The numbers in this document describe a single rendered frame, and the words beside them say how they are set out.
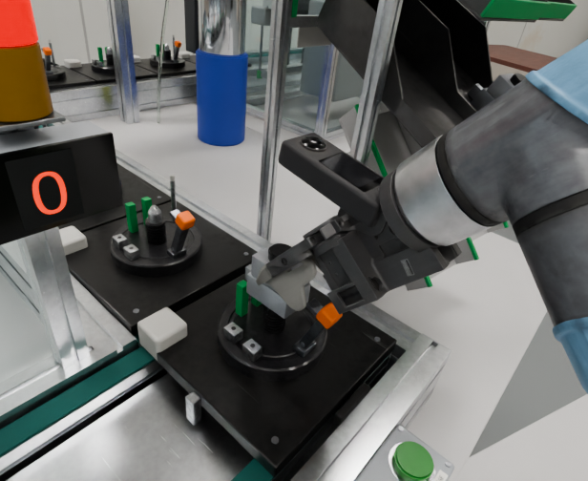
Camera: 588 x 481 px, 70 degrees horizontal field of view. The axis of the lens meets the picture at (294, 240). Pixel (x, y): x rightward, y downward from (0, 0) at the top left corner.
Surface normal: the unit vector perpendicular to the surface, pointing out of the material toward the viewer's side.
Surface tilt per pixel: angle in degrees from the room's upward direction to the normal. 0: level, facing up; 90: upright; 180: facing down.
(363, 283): 90
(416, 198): 84
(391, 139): 45
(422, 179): 73
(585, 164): 54
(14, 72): 90
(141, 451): 0
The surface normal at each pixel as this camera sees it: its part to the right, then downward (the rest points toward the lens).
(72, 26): 0.44, 0.54
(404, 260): -0.66, 0.36
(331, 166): 0.22, -0.74
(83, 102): 0.75, 0.43
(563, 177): -0.59, -0.08
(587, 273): -0.77, 0.01
